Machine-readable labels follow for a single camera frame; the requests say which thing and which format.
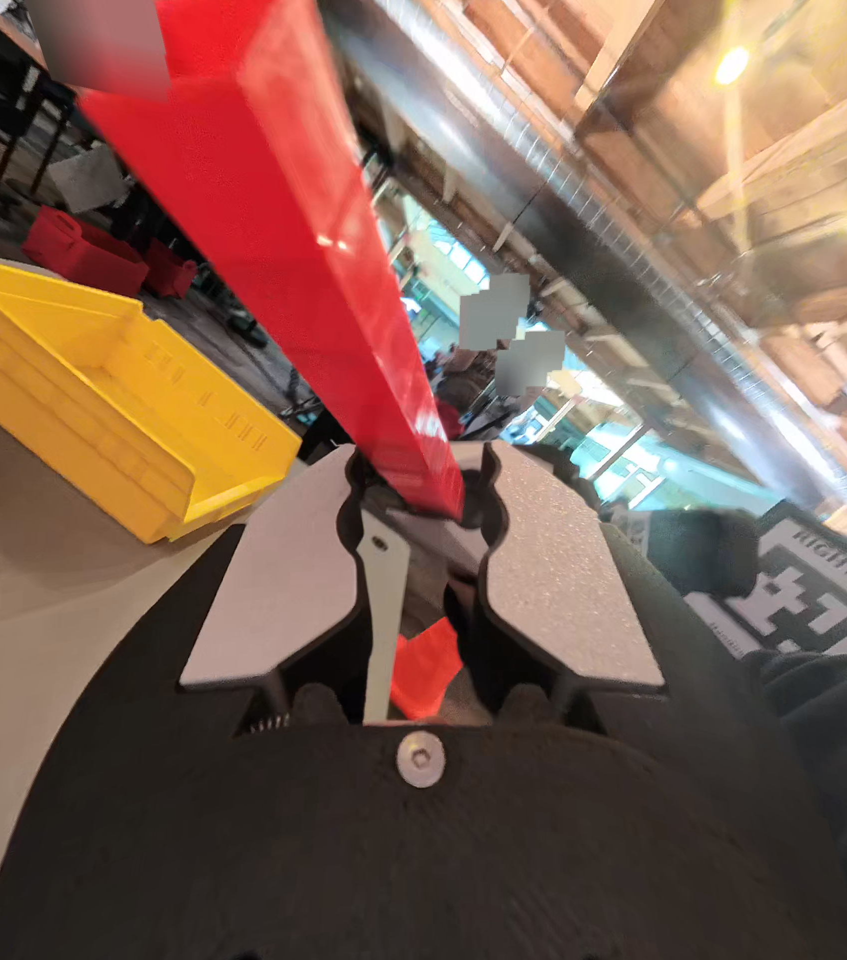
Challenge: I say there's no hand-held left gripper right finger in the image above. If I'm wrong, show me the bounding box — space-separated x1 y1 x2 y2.
478 441 666 689

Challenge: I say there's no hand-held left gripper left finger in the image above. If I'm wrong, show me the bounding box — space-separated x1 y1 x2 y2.
179 444 362 690

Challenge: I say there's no yellow plastic bin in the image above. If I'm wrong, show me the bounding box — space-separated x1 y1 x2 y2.
0 249 304 545

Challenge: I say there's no red plastic bar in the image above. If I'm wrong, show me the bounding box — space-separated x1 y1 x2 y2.
78 0 467 520

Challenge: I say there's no orange high-visibility vest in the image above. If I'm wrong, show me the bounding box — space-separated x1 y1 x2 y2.
391 617 464 719

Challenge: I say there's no square marker tag board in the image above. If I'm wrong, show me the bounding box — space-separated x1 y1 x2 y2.
682 498 847 663

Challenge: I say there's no small red fabric bin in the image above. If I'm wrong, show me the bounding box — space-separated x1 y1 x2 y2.
142 238 200 299

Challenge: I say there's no large red fabric bin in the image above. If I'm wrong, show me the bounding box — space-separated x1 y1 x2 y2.
22 206 149 298

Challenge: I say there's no grey hanging sheet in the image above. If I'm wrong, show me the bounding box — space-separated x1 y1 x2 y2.
47 144 134 216

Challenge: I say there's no round ceiling lamp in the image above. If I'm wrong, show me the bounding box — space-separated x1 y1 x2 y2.
712 45 753 87

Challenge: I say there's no large silver air duct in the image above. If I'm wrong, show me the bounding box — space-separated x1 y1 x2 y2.
333 0 847 545

